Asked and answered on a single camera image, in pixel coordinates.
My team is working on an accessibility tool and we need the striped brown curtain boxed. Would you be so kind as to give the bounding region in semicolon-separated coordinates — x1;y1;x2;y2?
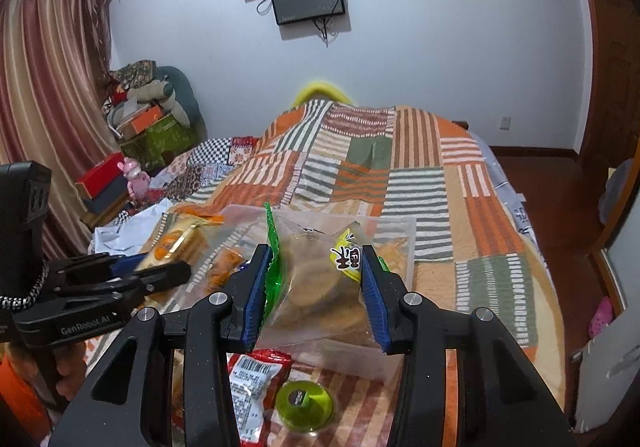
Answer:
0;0;119;259

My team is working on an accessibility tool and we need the green jelly cup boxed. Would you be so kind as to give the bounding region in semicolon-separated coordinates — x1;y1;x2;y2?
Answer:
276;381;335;431

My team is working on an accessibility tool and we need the yellow round object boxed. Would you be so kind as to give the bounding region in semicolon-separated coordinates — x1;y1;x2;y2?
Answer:
292;82;354;106

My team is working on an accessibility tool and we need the white door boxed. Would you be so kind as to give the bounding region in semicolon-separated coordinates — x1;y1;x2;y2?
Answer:
572;317;640;434

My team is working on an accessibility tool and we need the patterned cloth bundle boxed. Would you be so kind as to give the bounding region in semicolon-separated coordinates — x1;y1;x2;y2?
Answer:
112;59;159;88

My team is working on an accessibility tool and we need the pink toy figure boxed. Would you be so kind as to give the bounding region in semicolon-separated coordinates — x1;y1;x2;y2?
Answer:
117;158;151;200

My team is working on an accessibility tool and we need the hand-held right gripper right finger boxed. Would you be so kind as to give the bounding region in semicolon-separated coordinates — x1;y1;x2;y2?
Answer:
360;244;571;447

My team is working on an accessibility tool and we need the green patterned box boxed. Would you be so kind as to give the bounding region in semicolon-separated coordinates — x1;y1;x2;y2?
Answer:
120;114;199;168

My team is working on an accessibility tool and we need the checkered patchwork cloth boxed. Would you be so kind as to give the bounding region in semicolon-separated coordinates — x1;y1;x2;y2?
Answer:
150;134;261;204

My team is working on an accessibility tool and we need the grey printed bedsheet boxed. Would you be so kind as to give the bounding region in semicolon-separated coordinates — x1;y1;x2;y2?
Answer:
470;127;557;280

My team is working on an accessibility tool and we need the person's left forearm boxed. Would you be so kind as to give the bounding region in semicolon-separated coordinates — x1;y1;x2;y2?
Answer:
0;356;53;433

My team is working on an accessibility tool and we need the clear plastic storage box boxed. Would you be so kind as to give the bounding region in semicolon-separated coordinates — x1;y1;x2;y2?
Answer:
167;204;419;381

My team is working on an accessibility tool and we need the wooden door frame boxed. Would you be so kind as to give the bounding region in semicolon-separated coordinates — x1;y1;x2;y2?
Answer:
570;0;640;170

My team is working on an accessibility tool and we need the black cable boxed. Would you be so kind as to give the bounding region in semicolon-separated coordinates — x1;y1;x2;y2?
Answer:
314;17;337;46

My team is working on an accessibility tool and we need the orange print snack packet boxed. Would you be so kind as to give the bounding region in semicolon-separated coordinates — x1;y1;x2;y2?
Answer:
137;212;221;278

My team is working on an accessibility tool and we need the orange red snack packet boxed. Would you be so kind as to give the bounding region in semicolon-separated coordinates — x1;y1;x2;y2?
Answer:
200;247;251;294

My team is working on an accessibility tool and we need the pink slipper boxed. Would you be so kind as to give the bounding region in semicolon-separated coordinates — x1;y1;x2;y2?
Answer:
587;297;614;339

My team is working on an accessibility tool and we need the pile of bedding and boxes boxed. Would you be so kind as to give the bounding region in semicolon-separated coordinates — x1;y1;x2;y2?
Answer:
107;66;204;128

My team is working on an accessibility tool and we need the person's left hand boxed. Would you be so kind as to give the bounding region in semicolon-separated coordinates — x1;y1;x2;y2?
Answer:
54;343;89;401

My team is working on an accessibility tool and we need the clear green-edged biscuit packet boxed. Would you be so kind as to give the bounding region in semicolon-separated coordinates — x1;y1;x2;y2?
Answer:
259;202;382;344

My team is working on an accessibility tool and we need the white cloth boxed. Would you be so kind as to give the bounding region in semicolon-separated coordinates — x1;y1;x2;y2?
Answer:
90;212;171;256

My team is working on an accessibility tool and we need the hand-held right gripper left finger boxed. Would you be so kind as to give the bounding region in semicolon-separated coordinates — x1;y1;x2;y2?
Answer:
47;243;273;447

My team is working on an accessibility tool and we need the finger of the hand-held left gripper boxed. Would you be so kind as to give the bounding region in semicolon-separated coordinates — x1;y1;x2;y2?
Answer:
57;263;192;306
50;252;149;279

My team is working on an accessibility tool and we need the striped patchwork blanket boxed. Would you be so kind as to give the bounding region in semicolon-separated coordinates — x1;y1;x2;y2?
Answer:
85;97;566;447

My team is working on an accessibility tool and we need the red box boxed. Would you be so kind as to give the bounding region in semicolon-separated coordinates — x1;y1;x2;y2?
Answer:
75;153;126;198

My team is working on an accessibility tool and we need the red snack packet white label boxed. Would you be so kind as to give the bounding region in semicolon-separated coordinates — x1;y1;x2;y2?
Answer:
227;349;294;446

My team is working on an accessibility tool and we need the orange cardboard box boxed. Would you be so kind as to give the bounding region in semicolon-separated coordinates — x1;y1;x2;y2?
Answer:
117;106;167;140

